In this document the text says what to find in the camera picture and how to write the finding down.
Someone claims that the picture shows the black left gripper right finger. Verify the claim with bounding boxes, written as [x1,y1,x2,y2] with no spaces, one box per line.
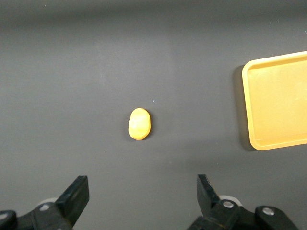
[187,174,299,230]

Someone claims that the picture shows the yellow plastic tray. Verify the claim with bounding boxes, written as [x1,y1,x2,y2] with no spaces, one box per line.
[241,50,307,151]

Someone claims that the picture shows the dark grey table mat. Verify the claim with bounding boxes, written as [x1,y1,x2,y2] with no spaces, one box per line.
[0,0,307,230]

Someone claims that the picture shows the yellow toy potato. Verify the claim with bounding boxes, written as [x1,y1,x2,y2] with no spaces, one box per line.
[128,107,152,141]

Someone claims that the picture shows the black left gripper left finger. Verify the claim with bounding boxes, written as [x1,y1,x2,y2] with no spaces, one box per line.
[0,175,90,230]

